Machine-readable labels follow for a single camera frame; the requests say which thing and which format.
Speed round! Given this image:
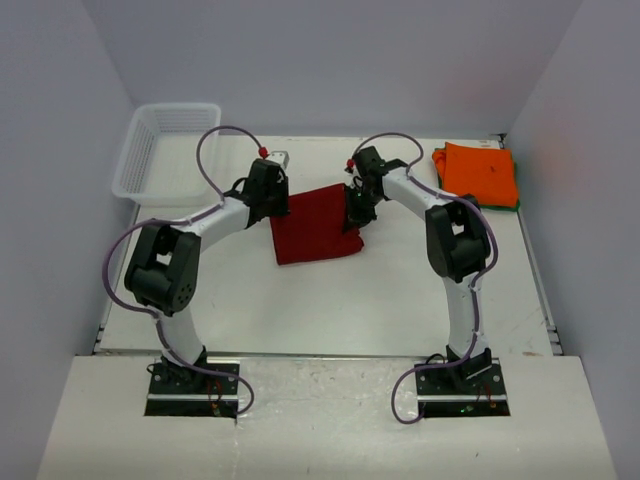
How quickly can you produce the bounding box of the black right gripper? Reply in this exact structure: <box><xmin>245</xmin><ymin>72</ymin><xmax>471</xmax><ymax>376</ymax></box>
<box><xmin>345</xmin><ymin>185</ymin><xmax>384</xmax><ymax>234</ymax></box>

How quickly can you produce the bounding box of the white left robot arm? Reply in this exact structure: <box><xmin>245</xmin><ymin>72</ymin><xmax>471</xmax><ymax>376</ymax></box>
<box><xmin>124</xmin><ymin>151</ymin><xmax>289</xmax><ymax>393</ymax></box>

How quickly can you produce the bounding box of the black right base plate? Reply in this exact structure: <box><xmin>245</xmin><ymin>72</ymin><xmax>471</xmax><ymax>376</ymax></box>
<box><xmin>415</xmin><ymin>360</ymin><xmax>511</xmax><ymax>419</ymax></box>

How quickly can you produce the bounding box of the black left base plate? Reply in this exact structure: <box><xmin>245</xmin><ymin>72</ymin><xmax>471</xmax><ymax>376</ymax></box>
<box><xmin>144</xmin><ymin>358</ymin><xmax>240</xmax><ymax>419</ymax></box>

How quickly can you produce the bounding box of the dark red t shirt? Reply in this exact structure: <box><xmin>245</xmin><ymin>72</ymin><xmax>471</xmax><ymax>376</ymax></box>
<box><xmin>270</xmin><ymin>183</ymin><xmax>364</xmax><ymax>266</ymax></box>

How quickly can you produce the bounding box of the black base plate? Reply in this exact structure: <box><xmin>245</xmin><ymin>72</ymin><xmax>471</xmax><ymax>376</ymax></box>
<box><xmin>415</xmin><ymin>360</ymin><xmax>511</xmax><ymax>419</ymax></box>
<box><xmin>144</xmin><ymin>358</ymin><xmax>240</xmax><ymax>419</ymax></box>

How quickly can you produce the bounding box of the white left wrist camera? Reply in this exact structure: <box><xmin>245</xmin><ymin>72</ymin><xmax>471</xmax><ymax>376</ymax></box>
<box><xmin>267</xmin><ymin>151</ymin><xmax>290</xmax><ymax>170</ymax></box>

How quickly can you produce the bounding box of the folded green t shirt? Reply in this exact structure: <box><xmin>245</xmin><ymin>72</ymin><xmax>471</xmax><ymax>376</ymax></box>
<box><xmin>432</xmin><ymin>145</ymin><xmax>522</xmax><ymax>213</ymax></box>

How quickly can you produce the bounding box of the white plastic basket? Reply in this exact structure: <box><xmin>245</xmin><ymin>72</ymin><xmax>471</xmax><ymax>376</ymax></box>
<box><xmin>111</xmin><ymin>102</ymin><xmax>221</xmax><ymax>207</ymax></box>

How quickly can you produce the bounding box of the folded orange t shirt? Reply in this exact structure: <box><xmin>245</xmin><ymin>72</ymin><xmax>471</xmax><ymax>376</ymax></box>
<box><xmin>432</xmin><ymin>141</ymin><xmax>519</xmax><ymax>206</ymax></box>

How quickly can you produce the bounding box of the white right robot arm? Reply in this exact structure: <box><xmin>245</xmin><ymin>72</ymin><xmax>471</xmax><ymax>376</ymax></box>
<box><xmin>343</xmin><ymin>147</ymin><xmax>496</xmax><ymax>393</ymax></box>

